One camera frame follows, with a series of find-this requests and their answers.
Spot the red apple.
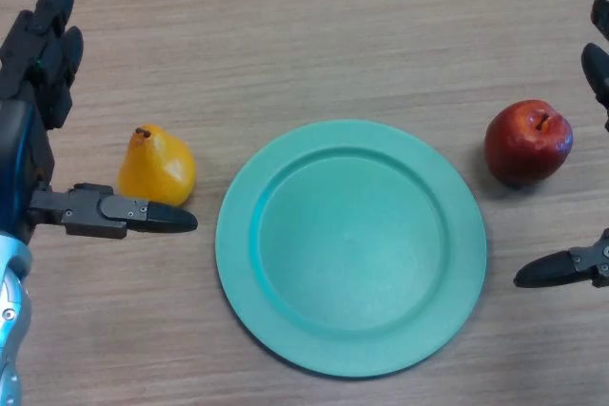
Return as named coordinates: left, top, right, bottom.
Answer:
left=483, top=99, right=574, bottom=187

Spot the yellow pear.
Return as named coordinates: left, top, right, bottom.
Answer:
left=117, top=124, right=198, bottom=208

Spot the green round plate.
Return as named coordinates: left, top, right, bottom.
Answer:
left=214, top=119, right=488, bottom=381

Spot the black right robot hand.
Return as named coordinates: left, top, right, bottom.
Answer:
left=513, top=0, right=609, bottom=289

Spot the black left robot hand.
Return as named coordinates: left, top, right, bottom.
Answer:
left=0, top=0, right=199, bottom=242

